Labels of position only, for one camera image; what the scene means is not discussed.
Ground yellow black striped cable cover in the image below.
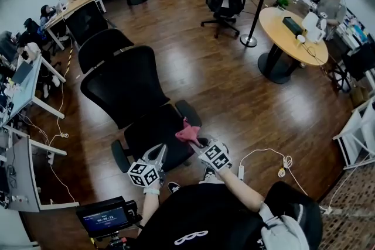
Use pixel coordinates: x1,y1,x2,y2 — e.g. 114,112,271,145
64,48,74,77

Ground thin white cable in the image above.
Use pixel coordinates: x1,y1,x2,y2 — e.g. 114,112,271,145
49,163,77,204

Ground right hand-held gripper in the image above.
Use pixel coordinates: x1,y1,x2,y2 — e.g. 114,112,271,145
187,137,232,170

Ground grey laptop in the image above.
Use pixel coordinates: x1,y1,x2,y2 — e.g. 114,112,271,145
11,60,33,85

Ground wooden desk white legs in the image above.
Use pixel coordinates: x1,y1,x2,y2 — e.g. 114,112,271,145
43,0,107,51

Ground white desk blue top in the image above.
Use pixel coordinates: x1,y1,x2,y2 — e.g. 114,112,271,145
0,54,66,128

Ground person's right forearm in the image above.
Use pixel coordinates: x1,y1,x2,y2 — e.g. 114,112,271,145
218,168,264,213

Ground black chest-mounted monitor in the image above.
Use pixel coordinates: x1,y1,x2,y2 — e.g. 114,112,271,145
76,196,138,238

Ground black box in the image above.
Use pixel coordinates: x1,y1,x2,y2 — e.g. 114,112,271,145
282,16,305,35

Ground pink cloth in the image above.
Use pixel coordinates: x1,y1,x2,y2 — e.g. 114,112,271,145
175,117,202,148

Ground person's right shoe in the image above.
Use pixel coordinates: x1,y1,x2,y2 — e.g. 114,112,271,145
203,166,217,180

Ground person's left shoe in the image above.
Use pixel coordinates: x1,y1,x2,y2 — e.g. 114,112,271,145
167,181,182,194

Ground white shelf rack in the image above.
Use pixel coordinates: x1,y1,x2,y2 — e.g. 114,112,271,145
332,96,375,170

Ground padded chair armrest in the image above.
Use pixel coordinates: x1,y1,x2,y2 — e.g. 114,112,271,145
175,99,203,127
110,139,132,174

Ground black chair seat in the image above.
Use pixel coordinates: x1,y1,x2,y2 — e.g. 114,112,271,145
124,104,203,173

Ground person's shoe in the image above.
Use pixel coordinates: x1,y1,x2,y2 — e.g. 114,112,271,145
167,181,182,194
203,166,217,180

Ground grey desk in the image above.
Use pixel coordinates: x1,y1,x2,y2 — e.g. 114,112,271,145
0,125,80,213

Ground white coiled floor cable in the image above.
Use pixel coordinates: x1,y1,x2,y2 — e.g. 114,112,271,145
238,148,326,210
16,78,70,156

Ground person's left forearm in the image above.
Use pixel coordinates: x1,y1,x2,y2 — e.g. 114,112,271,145
140,193,161,228

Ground person's light trousers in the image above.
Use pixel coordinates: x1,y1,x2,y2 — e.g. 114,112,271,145
199,177,225,185

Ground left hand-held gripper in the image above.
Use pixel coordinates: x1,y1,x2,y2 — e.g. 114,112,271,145
127,144,168,188

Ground round wooden table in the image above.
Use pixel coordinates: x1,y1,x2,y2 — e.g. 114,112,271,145
257,6,329,85

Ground person's black t-shirt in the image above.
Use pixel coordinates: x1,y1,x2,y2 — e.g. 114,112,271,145
136,181,323,250

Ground grey shoulder bag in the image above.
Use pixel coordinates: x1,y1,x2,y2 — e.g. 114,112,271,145
259,201,310,250

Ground black cable bundle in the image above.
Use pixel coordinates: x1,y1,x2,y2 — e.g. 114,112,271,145
5,165,18,190

